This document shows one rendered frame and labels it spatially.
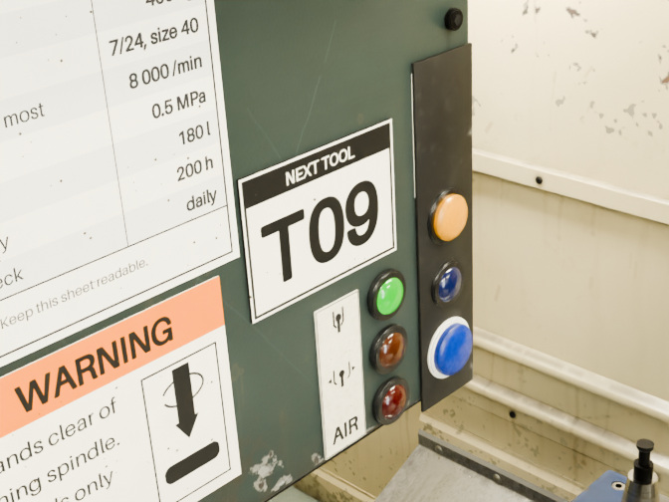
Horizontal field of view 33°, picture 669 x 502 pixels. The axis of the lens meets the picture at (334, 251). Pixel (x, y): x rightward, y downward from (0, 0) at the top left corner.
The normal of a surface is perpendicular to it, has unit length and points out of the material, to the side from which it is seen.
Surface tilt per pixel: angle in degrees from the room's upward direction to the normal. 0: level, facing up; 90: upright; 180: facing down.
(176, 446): 90
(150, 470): 90
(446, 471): 24
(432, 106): 90
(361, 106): 90
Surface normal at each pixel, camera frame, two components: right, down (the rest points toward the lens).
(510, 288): -0.70, 0.34
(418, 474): -0.34, -0.68
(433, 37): 0.71, 0.26
